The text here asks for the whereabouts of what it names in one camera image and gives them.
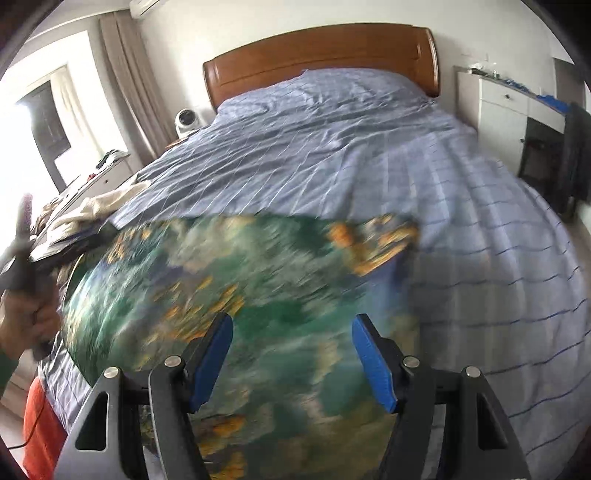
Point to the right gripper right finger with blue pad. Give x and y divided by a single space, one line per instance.
479 441

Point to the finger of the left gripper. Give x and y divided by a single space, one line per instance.
69 248

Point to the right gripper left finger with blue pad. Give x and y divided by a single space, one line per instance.
105 440

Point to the green landscape print silk jacket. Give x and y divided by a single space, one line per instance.
291 401

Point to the green sleeved left forearm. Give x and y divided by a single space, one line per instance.
7 368

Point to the person's left hand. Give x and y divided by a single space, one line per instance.
28 319

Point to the cream knitted blanket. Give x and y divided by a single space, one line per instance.
94 208

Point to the beige curtain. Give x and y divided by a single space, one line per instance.
146 119

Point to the blue checked duvet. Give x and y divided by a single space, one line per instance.
494 281

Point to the white round fan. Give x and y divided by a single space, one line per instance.
186 122

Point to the orange fuzzy cloth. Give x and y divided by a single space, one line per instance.
45 434

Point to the black chair with jacket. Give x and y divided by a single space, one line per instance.
573 180

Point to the white desk with drawers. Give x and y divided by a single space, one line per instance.
505 118

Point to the brown wooden headboard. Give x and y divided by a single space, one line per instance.
404 49

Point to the white wall air conditioner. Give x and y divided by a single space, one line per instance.
139 8

